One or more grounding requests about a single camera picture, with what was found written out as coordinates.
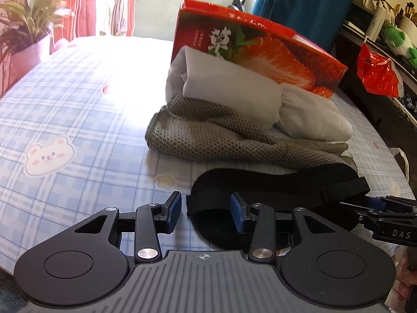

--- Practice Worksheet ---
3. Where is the white bottle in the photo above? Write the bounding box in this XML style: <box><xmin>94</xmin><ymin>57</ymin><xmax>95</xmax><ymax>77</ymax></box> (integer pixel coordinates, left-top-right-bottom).
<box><xmin>365</xmin><ymin>7</ymin><xmax>389</xmax><ymax>42</ymax></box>

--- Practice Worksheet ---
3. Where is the black eye mask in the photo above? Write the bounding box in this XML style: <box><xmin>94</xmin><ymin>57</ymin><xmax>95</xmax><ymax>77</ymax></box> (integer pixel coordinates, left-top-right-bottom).
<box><xmin>186</xmin><ymin>166</ymin><xmax>372</xmax><ymax>252</ymax></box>

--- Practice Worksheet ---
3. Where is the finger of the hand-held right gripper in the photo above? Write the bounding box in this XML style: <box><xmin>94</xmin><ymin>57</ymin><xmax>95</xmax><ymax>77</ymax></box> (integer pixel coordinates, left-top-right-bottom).
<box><xmin>339</xmin><ymin>201</ymin><xmax>375</xmax><ymax>224</ymax></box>
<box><xmin>365</xmin><ymin>196</ymin><xmax>417</xmax><ymax>216</ymax></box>

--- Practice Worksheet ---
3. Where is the white bag strap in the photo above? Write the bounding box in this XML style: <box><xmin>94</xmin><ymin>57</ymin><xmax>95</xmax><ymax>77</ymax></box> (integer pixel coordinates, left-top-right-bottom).
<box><xmin>388</xmin><ymin>148</ymin><xmax>410</xmax><ymax>182</ymax></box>

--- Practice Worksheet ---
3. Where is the red plastic bag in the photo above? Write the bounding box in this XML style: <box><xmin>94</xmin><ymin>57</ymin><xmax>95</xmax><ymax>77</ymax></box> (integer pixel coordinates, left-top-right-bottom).
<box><xmin>356</xmin><ymin>42</ymin><xmax>405</xmax><ymax>99</ymax></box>

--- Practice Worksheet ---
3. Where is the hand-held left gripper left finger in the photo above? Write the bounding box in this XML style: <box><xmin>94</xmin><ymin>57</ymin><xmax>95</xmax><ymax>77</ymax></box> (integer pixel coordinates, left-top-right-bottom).
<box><xmin>74</xmin><ymin>191</ymin><xmax>182</xmax><ymax>264</ymax></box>

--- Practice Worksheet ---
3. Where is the blue checked bed sheet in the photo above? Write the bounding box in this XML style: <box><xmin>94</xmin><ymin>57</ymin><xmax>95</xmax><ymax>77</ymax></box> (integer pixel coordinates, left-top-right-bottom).
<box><xmin>0</xmin><ymin>35</ymin><xmax>416</xmax><ymax>278</ymax></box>

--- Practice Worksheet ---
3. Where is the potted green plant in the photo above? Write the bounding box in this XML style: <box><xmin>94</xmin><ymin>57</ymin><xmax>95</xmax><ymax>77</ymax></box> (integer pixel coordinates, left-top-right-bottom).
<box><xmin>0</xmin><ymin>0</ymin><xmax>77</xmax><ymax>97</ymax></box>

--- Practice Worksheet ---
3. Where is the grey knit cloth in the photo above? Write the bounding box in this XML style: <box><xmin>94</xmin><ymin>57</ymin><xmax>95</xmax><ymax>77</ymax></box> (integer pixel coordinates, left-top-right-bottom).
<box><xmin>145</xmin><ymin>92</ymin><xmax>359</xmax><ymax>172</ymax></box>

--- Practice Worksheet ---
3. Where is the person's right hand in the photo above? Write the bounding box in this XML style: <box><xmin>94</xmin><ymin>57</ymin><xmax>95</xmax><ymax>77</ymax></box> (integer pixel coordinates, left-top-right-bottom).
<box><xmin>395</xmin><ymin>246</ymin><xmax>417</xmax><ymax>302</ymax></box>

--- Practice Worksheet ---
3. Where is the white round container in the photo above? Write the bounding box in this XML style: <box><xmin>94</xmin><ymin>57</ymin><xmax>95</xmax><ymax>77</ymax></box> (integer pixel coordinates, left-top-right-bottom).
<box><xmin>399</xmin><ymin>15</ymin><xmax>417</xmax><ymax>40</ymax></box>

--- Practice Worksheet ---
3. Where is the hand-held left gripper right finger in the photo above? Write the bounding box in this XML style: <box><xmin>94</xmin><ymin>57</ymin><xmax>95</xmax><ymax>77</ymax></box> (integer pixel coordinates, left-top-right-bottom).
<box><xmin>230</xmin><ymin>192</ymin><xmax>342</xmax><ymax>263</ymax></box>

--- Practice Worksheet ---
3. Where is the green plush toy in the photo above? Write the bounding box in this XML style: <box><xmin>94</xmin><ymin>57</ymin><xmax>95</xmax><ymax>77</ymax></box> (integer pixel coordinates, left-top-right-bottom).
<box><xmin>384</xmin><ymin>24</ymin><xmax>417</xmax><ymax>61</ymax></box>

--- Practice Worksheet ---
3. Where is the white wire shelf rack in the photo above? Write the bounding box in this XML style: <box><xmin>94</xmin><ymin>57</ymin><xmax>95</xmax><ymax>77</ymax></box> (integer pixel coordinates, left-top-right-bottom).
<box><xmin>342</xmin><ymin>20</ymin><xmax>417</xmax><ymax>119</ymax></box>

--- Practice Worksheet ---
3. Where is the pink curtain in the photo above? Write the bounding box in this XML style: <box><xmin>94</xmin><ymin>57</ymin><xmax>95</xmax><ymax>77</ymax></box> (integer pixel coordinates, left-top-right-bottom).
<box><xmin>0</xmin><ymin>0</ymin><xmax>138</xmax><ymax>45</ymax></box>

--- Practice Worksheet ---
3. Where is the teal hanging cloth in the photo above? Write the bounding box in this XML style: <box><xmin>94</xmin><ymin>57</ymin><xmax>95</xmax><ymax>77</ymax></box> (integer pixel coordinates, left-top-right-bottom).
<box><xmin>252</xmin><ymin>0</ymin><xmax>362</xmax><ymax>57</ymax></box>

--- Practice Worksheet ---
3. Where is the white folded cloth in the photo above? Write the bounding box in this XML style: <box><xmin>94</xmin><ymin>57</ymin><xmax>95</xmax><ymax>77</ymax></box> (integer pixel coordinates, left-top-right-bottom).
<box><xmin>165</xmin><ymin>46</ymin><xmax>284</xmax><ymax>131</ymax></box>

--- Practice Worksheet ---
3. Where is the white rolled cloth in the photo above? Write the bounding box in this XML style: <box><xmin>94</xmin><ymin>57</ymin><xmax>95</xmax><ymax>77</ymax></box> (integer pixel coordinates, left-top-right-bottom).
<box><xmin>278</xmin><ymin>83</ymin><xmax>354</xmax><ymax>143</ymax></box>

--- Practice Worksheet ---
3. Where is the red strawberry print box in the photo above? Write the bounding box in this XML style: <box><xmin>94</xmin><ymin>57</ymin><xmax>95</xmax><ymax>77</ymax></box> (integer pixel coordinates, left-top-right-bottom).
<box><xmin>171</xmin><ymin>0</ymin><xmax>348</xmax><ymax>99</ymax></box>

